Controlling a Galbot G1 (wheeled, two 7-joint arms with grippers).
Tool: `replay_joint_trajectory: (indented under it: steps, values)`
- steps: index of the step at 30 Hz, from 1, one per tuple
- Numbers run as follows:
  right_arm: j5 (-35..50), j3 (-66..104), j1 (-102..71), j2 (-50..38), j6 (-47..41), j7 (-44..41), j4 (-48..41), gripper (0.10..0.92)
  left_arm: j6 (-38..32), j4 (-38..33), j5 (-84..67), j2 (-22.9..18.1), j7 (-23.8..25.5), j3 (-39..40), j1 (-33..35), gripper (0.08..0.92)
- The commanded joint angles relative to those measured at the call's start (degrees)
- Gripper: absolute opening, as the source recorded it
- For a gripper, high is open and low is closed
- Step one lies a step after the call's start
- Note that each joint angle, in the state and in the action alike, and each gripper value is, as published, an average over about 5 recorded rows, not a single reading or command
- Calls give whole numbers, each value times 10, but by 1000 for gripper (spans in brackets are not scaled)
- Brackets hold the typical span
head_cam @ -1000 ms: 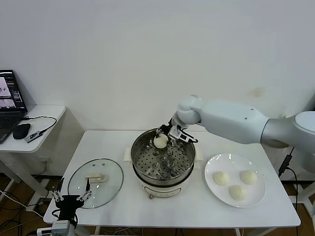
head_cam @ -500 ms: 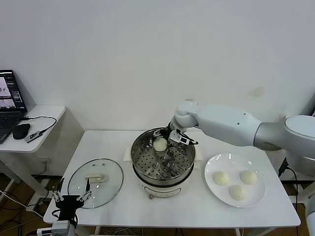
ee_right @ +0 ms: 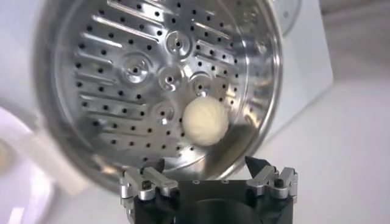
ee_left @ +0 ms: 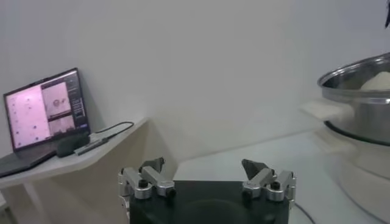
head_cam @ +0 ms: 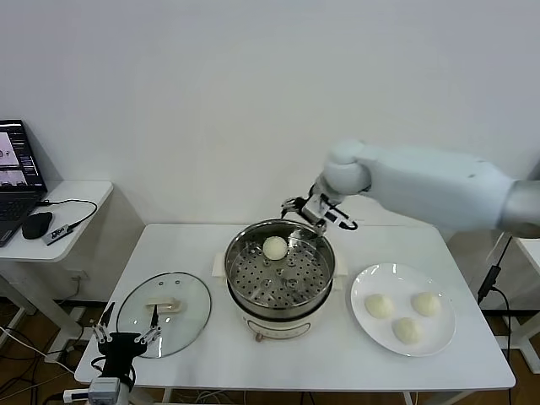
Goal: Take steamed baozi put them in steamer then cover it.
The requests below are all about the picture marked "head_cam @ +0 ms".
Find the black computer mouse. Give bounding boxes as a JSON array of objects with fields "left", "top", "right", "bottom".
[{"left": 21, "top": 211, "right": 54, "bottom": 240}]

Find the white steamed baozi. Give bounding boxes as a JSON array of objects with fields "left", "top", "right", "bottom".
[
  {"left": 411, "top": 291, "right": 442, "bottom": 317},
  {"left": 391, "top": 316, "right": 424, "bottom": 345},
  {"left": 364, "top": 294, "right": 394, "bottom": 320},
  {"left": 262, "top": 235, "right": 289, "bottom": 262}
]

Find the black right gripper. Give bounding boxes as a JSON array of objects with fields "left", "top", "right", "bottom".
[{"left": 280, "top": 193, "right": 329, "bottom": 237}]

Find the large white plate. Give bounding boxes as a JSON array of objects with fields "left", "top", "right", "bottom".
[{"left": 349, "top": 263, "right": 457, "bottom": 359}]

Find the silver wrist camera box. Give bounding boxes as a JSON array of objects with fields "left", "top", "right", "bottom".
[
  {"left": 316, "top": 197, "right": 343, "bottom": 229},
  {"left": 62, "top": 376, "right": 122, "bottom": 402}
]

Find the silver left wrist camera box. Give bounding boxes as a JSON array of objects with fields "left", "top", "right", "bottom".
[{"left": 62, "top": 376, "right": 122, "bottom": 402}]

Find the cream electric cooker pot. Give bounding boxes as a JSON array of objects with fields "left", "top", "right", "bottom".
[{"left": 210, "top": 252, "right": 349, "bottom": 343}]

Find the white side table beige panel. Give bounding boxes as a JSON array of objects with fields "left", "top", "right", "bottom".
[{"left": 0, "top": 180, "right": 147, "bottom": 351}]

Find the thin black usb cable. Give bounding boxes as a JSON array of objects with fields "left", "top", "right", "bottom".
[{"left": 35, "top": 198, "right": 99, "bottom": 232}]

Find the white side table with label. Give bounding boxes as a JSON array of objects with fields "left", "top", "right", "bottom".
[{"left": 512, "top": 235, "right": 540, "bottom": 375}]

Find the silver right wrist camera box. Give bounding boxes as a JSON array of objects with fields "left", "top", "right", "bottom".
[{"left": 316, "top": 197, "right": 343, "bottom": 229}]

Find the black open laptop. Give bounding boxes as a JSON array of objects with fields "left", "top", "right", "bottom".
[{"left": 0, "top": 119, "right": 48, "bottom": 249}]

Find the stainless steel steamer basket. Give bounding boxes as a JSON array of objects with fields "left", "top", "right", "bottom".
[{"left": 213, "top": 218, "right": 349, "bottom": 312}]

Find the round glass pot lid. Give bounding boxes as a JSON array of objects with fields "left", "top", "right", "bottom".
[{"left": 116, "top": 271, "right": 213, "bottom": 359}]

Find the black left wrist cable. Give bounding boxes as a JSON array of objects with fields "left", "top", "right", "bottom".
[{"left": 91, "top": 356, "right": 137, "bottom": 392}]

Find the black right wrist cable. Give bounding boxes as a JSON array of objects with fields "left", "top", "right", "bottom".
[{"left": 332, "top": 205, "right": 360, "bottom": 232}]

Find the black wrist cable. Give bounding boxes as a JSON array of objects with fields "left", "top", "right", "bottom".
[
  {"left": 332, "top": 205, "right": 360, "bottom": 232},
  {"left": 91, "top": 356, "right": 137, "bottom": 392}
]

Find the small grey usb device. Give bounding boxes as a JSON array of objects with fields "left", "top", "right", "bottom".
[{"left": 41, "top": 223, "right": 72, "bottom": 247}]

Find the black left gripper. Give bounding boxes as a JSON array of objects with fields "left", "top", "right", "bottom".
[{"left": 91, "top": 301, "right": 162, "bottom": 380}]

